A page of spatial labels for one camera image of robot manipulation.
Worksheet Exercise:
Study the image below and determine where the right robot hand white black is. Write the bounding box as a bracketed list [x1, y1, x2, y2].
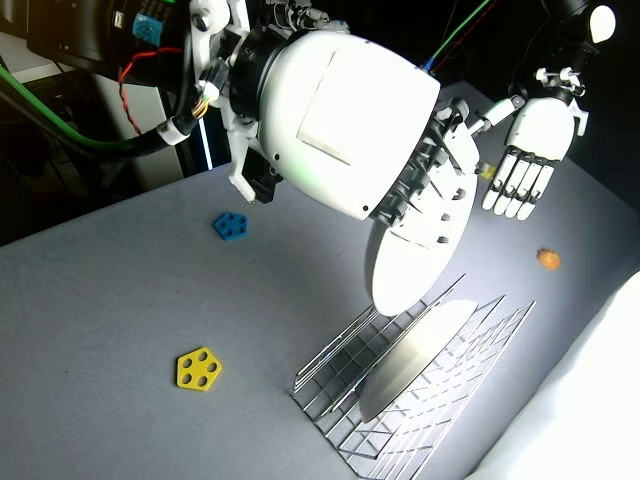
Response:
[256, 28, 482, 251]

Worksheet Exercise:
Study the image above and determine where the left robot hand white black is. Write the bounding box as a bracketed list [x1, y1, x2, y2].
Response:
[467, 94, 577, 222]

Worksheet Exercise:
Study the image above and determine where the white plate dark underside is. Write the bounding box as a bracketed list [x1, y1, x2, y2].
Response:
[358, 298, 479, 424]
[363, 164, 479, 317]

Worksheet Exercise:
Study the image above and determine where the white grey mechanical device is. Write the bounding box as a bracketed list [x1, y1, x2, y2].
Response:
[264, 0, 351, 36]

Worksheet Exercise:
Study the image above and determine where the orange cookie shaped toy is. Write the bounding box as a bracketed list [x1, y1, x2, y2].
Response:
[536, 248, 562, 272]

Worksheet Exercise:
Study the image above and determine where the blue pentagon block with holes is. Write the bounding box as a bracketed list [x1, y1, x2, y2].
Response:
[212, 211, 250, 244]

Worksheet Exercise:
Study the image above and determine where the white robot column LED strip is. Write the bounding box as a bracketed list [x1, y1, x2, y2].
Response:
[92, 74, 234, 179]

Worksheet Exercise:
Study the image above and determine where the yellow pentagon block with holes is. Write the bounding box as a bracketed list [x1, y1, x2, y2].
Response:
[174, 346, 224, 393]

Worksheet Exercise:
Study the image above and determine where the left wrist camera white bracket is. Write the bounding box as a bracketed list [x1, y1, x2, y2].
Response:
[534, 66, 590, 137]

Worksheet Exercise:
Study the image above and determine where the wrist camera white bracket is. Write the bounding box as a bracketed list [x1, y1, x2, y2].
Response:
[534, 66, 590, 137]
[185, 0, 284, 205]

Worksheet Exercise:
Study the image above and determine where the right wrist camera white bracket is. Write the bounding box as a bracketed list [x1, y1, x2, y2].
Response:
[185, 0, 284, 205]

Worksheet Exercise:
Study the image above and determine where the green left arm cable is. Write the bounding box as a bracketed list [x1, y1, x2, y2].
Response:
[429, 0, 496, 64]

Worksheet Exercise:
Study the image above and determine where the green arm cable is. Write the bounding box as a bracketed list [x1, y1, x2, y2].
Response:
[0, 64, 141, 154]
[429, 0, 496, 64]

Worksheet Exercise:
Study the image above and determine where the red twisted right arm wire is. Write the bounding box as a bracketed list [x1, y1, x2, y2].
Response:
[117, 47, 184, 136]

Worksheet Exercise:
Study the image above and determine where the silver wire dish rack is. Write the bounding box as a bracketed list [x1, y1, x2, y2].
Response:
[290, 272, 537, 480]

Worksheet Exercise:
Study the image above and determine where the green right arm cable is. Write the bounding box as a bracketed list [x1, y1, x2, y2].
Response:
[0, 64, 141, 154]

